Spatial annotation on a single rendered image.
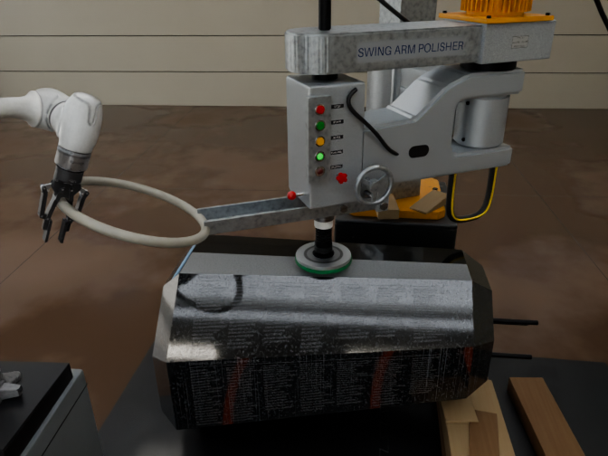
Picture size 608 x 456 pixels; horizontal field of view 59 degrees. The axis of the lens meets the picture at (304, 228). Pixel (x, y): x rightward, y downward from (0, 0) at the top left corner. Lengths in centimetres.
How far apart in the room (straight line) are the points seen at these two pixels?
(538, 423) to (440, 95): 148
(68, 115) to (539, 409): 223
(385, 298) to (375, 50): 87
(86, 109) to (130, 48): 700
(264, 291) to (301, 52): 88
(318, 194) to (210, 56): 652
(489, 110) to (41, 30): 771
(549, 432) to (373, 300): 102
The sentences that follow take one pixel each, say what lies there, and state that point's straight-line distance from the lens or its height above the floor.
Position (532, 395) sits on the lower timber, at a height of 9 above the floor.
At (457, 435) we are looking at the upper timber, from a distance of 235.
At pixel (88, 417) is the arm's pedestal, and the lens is 187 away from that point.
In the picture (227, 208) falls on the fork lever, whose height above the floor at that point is 111.
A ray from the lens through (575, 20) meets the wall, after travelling 849.
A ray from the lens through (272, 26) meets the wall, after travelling 802.
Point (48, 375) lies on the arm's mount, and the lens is 172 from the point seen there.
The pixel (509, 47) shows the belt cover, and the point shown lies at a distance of 208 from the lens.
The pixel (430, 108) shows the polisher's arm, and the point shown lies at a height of 143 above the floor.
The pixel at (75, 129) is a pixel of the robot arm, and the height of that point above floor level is 149.
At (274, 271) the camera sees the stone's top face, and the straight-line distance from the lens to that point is 208.
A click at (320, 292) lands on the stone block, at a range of 203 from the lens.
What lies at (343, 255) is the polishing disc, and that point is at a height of 88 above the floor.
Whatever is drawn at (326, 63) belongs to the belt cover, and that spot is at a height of 161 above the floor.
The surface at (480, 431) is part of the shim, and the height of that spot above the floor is 22.
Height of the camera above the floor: 188
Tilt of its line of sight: 26 degrees down
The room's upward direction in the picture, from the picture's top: 1 degrees counter-clockwise
